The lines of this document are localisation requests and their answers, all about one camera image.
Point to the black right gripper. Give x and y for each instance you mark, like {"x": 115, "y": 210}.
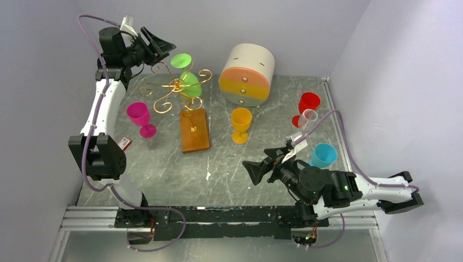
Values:
{"x": 256, "y": 170}

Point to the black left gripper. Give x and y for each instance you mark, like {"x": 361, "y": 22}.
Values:
{"x": 161, "y": 47}

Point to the green plastic wine glass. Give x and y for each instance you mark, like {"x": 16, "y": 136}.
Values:
{"x": 189, "y": 82}

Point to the orange plastic wine glass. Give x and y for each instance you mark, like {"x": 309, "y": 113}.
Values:
{"x": 241, "y": 121}

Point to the magenta plastic wine glass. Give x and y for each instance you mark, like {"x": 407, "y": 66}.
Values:
{"x": 139, "y": 114}

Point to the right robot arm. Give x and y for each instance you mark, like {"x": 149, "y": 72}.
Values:
{"x": 322, "y": 193}

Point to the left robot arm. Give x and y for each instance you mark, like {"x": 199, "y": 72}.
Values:
{"x": 99, "y": 157}

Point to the blue plastic wine glass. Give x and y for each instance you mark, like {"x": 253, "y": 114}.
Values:
{"x": 323, "y": 156}

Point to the clear plastic wine glass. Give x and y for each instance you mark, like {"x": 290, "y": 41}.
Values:
{"x": 307, "y": 120}

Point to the red plastic wine glass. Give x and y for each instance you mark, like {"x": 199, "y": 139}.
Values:
{"x": 308, "y": 100}

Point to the round pastel drawer cabinet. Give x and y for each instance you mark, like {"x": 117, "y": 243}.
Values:
{"x": 247, "y": 75}

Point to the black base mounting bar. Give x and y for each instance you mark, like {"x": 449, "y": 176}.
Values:
{"x": 192, "y": 222}

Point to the small red white box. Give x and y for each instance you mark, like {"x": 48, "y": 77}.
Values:
{"x": 124, "y": 143}

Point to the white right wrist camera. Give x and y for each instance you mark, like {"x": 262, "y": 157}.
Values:
{"x": 295, "y": 143}

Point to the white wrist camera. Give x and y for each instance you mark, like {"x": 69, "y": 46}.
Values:
{"x": 295, "y": 143}
{"x": 127, "y": 25}

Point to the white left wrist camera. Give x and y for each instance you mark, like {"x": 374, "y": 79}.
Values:
{"x": 127, "y": 25}

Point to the gold wire wine glass rack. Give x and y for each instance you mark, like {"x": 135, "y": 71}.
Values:
{"x": 194, "y": 132}

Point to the aluminium frame rail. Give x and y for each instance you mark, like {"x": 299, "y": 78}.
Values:
{"x": 102, "y": 219}

